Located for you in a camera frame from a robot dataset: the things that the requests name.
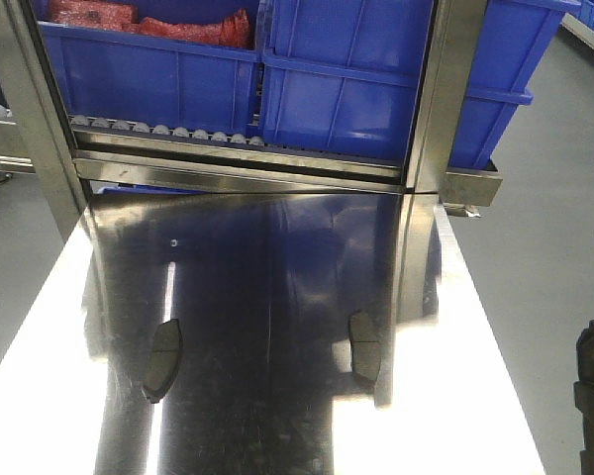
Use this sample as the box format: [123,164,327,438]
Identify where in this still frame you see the red bubble wrap bags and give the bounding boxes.
[47,1,252,48]

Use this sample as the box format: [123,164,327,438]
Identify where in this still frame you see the right blue plastic bin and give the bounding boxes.
[259,1,580,169]

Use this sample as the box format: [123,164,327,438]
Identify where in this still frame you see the left blue plastic bin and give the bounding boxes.
[32,1,260,135]

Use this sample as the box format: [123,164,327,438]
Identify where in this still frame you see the stainless steel rack frame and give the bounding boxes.
[0,1,502,238]

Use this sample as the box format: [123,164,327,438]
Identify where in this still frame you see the grey roller conveyor track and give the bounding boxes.
[68,115,266,146]

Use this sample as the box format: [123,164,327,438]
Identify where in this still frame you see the blue plastic bin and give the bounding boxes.
[32,1,260,135]
[259,1,580,169]

